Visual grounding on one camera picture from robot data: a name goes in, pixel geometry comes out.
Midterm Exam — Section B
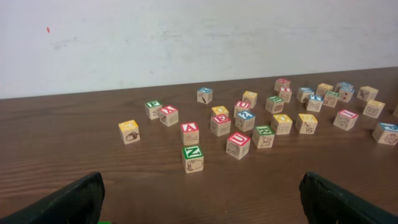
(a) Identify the red U wooden block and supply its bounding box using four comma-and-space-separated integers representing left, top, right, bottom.
226, 132, 251, 160

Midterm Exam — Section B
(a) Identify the green B wooden block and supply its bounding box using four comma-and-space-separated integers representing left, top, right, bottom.
265, 96, 285, 114

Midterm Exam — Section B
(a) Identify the red U block upper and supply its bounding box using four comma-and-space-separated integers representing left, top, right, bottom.
234, 101, 251, 117

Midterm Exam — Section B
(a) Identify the yellow 8 wooden block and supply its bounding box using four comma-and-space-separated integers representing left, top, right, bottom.
357, 86, 378, 101

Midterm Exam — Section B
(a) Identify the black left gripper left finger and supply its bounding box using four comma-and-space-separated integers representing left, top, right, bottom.
1, 172, 105, 224

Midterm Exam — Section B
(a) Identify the green Z wooden block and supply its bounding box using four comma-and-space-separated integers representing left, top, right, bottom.
323, 90, 340, 108

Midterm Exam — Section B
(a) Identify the green F wooden block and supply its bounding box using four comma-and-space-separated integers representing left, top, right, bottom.
144, 100, 162, 119

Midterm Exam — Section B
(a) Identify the yellow block upper middle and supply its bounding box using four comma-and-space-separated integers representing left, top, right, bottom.
243, 91, 258, 109

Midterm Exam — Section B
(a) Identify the red H wooden block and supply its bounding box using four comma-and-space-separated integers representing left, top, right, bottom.
274, 78, 290, 91

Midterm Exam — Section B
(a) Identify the blue L wooden block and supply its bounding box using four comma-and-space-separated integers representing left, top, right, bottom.
297, 87, 315, 103

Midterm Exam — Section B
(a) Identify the yellow block far left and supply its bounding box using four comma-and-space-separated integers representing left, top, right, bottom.
118, 119, 141, 144

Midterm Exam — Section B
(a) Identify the yellow block centre left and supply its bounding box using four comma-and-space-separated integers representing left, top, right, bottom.
271, 114, 293, 135

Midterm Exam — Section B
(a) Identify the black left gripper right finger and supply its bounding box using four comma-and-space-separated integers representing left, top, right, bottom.
299, 172, 397, 223

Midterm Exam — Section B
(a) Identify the red A wooden block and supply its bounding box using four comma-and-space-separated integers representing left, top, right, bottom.
180, 121, 199, 146

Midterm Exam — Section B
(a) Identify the green N wooden block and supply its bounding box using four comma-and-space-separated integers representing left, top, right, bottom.
182, 145, 204, 174

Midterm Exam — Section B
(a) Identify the red E wooden block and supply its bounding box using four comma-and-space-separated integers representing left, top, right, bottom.
210, 114, 231, 137

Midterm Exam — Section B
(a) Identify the blue 5 wooden block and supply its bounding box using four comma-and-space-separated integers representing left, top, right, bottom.
338, 86, 354, 103

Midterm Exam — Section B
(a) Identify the yellow block centre right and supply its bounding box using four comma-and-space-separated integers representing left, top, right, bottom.
295, 113, 318, 134

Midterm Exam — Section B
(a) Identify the yellow block upper right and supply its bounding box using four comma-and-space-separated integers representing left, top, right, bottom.
315, 83, 333, 97

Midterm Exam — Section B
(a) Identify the red X wooden block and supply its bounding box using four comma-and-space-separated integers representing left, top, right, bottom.
159, 105, 178, 127

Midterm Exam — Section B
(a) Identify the red i block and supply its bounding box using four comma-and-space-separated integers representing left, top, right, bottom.
278, 87, 292, 103
333, 110, 359, 131

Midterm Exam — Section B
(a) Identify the blue 2 wooden block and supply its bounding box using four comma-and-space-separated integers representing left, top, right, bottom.
235, 110, 256, 132

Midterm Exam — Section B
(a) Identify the blue X wooden block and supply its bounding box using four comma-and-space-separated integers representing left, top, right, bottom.
197, 87, 213, 104

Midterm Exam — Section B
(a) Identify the blue D upper block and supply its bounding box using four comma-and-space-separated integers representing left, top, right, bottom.
335, 82, 353, 92

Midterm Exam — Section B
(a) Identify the yellow block near E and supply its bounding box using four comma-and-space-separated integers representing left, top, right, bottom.
211, 106, 229, 117

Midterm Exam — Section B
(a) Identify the green R wooden block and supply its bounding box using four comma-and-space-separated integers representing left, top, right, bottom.
252, 125, 275, 149

